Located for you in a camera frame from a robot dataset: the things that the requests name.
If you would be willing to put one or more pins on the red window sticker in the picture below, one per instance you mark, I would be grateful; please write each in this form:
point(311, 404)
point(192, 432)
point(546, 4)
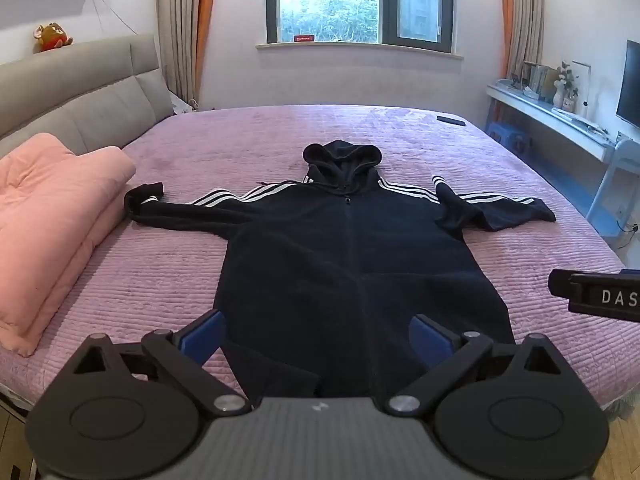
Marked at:
point(303, 38)

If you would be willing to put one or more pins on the beige orange curtain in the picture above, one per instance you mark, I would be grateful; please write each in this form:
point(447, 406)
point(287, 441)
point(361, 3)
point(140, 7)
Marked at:
point(522, 20)
point(180, 20)

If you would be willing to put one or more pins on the beige sofa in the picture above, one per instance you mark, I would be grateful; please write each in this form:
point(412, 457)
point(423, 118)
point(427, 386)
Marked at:
point(75, 95)

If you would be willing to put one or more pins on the folded pink quilt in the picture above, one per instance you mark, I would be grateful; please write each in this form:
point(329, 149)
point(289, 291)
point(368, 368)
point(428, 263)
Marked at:
point(45, 220)

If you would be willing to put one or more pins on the white wall desk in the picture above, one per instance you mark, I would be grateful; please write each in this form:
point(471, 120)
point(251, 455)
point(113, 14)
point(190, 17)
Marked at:
point(545, 117)

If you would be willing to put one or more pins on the blue plastic stool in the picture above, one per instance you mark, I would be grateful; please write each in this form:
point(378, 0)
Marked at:
point(510, 136)

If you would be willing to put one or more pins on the black phone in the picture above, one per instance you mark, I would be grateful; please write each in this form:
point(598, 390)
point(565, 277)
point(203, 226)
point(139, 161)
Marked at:
point(451, 120)

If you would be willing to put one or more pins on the black flat screen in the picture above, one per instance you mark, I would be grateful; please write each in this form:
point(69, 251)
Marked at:
point(631, 85)

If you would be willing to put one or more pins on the row of books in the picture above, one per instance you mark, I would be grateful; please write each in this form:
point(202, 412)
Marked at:
point(537, 80)

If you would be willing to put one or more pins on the white bedside table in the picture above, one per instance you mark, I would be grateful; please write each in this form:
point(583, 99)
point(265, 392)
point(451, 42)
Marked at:
point(182, 104)

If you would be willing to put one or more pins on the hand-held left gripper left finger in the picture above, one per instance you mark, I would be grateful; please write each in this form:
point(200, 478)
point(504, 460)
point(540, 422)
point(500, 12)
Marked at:
point(202, 336)

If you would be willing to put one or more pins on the wall outlet with plug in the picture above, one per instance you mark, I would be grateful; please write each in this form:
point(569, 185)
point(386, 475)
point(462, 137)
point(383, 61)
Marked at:
point(631, 227)

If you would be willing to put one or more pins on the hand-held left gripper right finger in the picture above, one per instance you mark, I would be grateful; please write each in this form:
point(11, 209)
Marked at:
point(426, 334)

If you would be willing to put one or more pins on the brown plush toy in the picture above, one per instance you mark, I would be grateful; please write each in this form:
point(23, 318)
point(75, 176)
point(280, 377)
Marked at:
point(51, 37)

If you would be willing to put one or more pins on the bed with pink bedspread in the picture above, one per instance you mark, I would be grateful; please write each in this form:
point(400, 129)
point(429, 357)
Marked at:
point(400, 125)

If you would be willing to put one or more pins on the white vase with flowers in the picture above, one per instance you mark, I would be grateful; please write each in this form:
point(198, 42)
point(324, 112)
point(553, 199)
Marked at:
point(564, 85)

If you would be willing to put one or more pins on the dark framed window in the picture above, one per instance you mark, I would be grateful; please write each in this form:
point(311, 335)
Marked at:
point(330, 10)

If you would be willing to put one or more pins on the dark striped-sleeve hoodie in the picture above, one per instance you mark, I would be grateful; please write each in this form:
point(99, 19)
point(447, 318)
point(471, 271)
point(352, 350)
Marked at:
point(345, 260)

